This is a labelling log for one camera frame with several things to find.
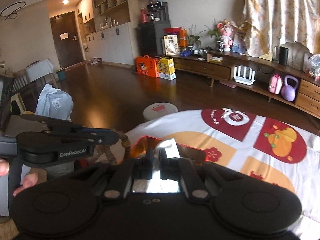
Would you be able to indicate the purple kettlebell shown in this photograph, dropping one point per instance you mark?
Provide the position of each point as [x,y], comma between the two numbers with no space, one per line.
[288,92]

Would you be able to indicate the person's left hand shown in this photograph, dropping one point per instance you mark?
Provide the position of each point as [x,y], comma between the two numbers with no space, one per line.
[19,181]

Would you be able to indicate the small potted plant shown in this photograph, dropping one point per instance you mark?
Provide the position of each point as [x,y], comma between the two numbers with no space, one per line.
[214,32]

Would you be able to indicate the dark wooden door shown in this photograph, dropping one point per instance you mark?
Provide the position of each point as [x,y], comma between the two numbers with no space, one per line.
[65,36]

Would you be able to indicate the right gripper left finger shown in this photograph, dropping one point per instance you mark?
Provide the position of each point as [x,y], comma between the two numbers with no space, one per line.
[126,174]

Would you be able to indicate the clear bag on cabinet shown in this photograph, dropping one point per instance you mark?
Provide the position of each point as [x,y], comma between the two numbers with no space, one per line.
[313,67]

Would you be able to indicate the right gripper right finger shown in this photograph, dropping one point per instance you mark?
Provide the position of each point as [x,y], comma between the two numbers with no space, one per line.
[182,171]

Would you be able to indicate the wooden tv cabinet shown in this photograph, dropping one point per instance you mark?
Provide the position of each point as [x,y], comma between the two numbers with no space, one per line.
[220,66]

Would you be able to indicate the orange gift bag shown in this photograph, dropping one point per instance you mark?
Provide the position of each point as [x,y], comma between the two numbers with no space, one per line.
[147,66]

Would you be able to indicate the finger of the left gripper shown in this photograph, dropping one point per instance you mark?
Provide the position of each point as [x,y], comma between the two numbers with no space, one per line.
[100,136]
[53,124]

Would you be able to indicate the white router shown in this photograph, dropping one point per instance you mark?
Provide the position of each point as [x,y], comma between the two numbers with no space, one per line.
[243,75]

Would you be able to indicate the white picture box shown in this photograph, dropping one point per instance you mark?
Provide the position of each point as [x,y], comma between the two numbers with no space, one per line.
[171,46]

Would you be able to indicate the white cloth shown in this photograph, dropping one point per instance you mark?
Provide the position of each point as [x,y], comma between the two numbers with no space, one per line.
[155,184]

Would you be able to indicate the white red patterned tablecloth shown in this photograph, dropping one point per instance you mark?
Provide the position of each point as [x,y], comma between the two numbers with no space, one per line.
[257,146]

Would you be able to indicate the patterned draped cloth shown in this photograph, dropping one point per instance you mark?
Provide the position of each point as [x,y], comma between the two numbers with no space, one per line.
[270,23]

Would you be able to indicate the large white blue bag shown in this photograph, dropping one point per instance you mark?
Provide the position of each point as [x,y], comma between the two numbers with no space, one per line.
[54,103]

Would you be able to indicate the pink doll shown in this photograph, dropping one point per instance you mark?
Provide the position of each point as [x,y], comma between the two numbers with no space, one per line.
[226,32]

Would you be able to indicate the white round stool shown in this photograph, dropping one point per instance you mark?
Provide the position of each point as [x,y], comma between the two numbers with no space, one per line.
[158,110]

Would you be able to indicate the black speaker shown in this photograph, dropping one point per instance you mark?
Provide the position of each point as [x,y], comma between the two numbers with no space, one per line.
[283,55]

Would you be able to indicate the red thermos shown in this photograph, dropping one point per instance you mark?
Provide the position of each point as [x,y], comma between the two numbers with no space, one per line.
[143,15]

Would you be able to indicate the black small fridge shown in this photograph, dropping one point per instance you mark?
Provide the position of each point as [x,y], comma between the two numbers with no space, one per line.
[150,37]

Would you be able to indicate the yellow carton box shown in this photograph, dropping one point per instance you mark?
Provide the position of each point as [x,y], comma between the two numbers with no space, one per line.
[166,68]

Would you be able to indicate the white wall cabinet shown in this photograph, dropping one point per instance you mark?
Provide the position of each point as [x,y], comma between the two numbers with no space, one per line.
[112,45]

